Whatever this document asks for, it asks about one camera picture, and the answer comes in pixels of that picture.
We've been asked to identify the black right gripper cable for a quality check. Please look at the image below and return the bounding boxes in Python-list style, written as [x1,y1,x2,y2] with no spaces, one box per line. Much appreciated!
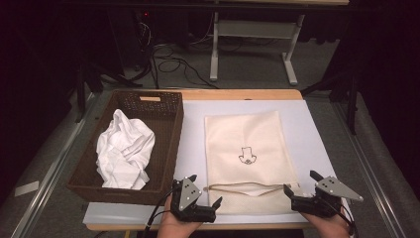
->
[340,203,360,238]

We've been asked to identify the metal floor rail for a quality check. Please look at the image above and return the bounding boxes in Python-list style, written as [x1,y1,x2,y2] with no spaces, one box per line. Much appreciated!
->
[331,101,408,238]
[9,92,101,238]

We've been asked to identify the white desk frame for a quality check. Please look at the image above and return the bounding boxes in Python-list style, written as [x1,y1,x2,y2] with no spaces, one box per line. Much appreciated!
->
[209,11,307,86]

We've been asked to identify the white table mat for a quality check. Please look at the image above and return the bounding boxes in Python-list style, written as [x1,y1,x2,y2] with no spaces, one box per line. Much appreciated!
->
[82,99,355,226]

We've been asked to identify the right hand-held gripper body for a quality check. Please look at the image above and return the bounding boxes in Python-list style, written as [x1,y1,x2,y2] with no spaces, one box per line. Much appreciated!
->
[290,176,365,219]

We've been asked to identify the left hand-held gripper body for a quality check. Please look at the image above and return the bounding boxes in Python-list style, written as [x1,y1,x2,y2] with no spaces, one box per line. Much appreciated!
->
[169,177,218,224]

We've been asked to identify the person's left hand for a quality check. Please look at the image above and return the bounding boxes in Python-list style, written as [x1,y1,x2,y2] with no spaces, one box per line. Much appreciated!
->
[156,194,204,238]

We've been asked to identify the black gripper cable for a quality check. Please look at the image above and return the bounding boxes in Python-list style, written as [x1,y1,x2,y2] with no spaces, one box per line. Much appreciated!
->
[141,187,176,238]
[340,203,360,238]

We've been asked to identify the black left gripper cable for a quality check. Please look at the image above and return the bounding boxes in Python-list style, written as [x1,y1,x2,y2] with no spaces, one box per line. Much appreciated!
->
[141,187,176,238]

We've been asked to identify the white tape strip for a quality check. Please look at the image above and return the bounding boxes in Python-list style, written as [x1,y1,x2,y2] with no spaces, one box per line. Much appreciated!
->
[13,180,41,198]

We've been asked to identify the white shirt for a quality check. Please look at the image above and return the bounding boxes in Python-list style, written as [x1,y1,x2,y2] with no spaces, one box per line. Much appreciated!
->
[95,108,157,191]

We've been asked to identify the cream drawstring bag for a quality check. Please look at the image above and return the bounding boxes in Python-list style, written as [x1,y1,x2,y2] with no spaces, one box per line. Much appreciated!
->
[203,110,307,216]

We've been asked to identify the person's right hand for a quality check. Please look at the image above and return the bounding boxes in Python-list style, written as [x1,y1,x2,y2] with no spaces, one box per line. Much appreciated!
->
[299,202,353,238]

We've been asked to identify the black stand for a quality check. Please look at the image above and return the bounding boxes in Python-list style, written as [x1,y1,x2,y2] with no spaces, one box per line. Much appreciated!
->
[73,61,144,124]
[299,69,361,136]

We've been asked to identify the black floor cables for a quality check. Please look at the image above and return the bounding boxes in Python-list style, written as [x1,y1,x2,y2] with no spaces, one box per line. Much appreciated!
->
[151,42,220,90]

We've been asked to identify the black equipment with red light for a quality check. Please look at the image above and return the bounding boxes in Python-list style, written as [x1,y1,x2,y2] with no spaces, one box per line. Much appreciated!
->
[131,8,157,68]

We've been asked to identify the brown wicker basket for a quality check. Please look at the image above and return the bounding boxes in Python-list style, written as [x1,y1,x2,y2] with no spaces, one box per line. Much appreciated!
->
[65,89,185,206]

